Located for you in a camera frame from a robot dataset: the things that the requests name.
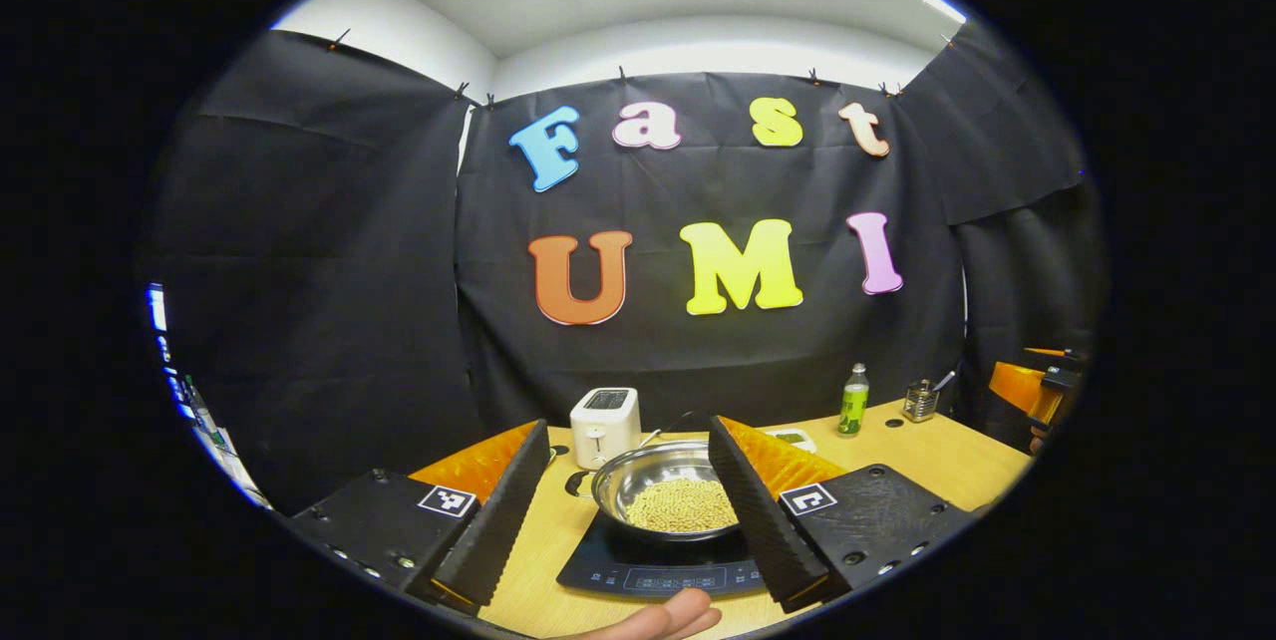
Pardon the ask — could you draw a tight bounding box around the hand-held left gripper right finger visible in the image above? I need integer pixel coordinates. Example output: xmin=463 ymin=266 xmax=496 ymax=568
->
xmin=706 ymin=415 xmax=978 ymax=615

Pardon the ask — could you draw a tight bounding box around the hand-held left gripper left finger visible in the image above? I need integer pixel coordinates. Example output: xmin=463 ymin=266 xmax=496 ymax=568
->
xmin=284 ymin=419 xmax=551 ymax=616

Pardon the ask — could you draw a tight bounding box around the stainless steel pot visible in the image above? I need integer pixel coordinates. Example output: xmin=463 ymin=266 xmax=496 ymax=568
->
xmin=590 ymin=439 xmax=744 ymax=543

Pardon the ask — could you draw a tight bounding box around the black induction cooktop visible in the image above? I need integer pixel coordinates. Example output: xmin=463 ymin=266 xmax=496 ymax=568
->
xmin=556 ymin=510 xmax=769 ymax=601

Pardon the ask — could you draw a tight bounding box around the pile of soybeans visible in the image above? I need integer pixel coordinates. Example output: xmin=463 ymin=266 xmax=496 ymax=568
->
xmin=626 ymin=478 xmax=741 ymax=533

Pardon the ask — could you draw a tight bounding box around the white toaster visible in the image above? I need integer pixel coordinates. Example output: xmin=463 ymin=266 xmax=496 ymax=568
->
xmin=569 ymin=387 xmax=643 ymax=472

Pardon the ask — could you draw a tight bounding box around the green drink bottle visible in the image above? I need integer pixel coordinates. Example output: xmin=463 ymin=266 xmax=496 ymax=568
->
xmin=837 ymin=363 xmax=870 ymax=438

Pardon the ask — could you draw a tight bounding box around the black backdrop cloth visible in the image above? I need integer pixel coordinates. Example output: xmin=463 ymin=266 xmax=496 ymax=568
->
xmin=140 ymin=17 xmax=1108 ymax=516

